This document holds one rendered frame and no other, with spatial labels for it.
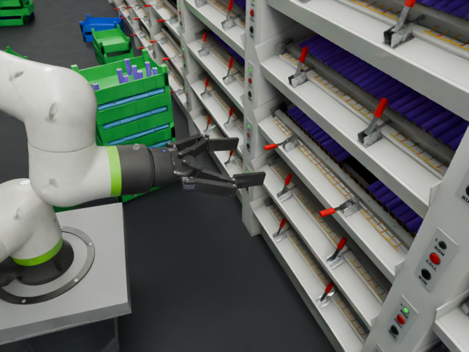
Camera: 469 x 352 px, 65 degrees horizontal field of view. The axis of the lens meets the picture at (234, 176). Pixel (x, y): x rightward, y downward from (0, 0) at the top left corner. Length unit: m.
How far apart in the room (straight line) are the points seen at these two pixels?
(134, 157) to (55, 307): 0.48
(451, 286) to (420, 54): 0.36
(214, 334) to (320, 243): 0.46
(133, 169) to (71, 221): 0.57
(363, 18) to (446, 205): 0.36
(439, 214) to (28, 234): 0.82
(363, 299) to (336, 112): 0.45
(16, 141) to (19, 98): 1.69
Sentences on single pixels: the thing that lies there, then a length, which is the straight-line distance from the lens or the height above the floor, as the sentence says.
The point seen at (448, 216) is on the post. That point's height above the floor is 0.73.
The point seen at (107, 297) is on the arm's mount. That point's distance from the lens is 1.00.
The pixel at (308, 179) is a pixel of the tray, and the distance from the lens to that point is 0.95.
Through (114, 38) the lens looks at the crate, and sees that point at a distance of 2.99.
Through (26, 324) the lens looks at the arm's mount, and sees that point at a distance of 1.02.
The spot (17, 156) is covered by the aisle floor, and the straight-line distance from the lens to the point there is 2.19.
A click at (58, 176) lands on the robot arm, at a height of 0.76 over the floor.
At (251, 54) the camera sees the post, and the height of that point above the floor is 0.73.
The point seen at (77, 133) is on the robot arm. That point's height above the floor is 0.83.
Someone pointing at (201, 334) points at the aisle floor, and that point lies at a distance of 1.28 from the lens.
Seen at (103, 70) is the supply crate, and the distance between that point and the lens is 1.60.
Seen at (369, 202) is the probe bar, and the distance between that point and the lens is 0.86.
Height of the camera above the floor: 1.14
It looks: 40 degrees down
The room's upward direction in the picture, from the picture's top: straight up
